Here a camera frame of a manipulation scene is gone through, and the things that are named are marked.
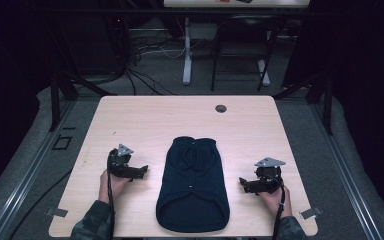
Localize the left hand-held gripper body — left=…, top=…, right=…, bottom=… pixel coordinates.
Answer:
left=107, top=143, right=140, bottom=179

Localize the black metal chair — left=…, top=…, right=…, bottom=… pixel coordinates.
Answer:
left=210, top=13, right=282, bottom=93

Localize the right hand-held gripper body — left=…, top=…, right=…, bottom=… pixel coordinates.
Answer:
left=253, top=156, right=287, bottom=195

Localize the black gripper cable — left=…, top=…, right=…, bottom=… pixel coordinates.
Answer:
left=105, top=148, right=118, bottom=240
left=267, top=173, right=287, bottom=240

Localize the person's right hand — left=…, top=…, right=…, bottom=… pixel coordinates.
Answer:
left=259, top=185, right=293, bottom=218

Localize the grey metal table bracket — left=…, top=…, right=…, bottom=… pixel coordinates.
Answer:
left=299, top=205, right=324, bottom=221
left=44, top=207, right=69, bottom=219

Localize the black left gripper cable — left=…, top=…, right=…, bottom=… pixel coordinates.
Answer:
left=105, top=148, right=118, bottom=240

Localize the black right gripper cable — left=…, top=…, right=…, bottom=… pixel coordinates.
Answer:
left=267, top=173, right=287, bottom=240

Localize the person's left hand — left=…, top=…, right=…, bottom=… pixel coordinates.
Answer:
left=98, top=169, right=132, bottom=205

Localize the dark navy garment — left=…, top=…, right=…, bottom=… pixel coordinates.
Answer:
left=155, top=135, right=231, bottom=234

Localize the bundle of floor cables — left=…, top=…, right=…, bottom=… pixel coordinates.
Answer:
left=113, top=29, right=188, bottom=97

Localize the black tape floor mark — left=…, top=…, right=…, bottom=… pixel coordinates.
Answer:
left=51, top=126, right=77, bottom=152

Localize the aluminium floor rail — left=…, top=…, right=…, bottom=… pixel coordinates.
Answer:
left=0, top=99, right=78, bottom=240
left=309, top=103, right=384, bottom=240

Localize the black metal frame stand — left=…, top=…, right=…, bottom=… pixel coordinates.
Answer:
left=272, top=71, right=335, bottom=136
left=48, top=19, right=118, bottom=133

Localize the white desk with legs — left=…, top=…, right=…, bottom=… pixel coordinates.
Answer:
left=163, top=0, right=311, bottom=87

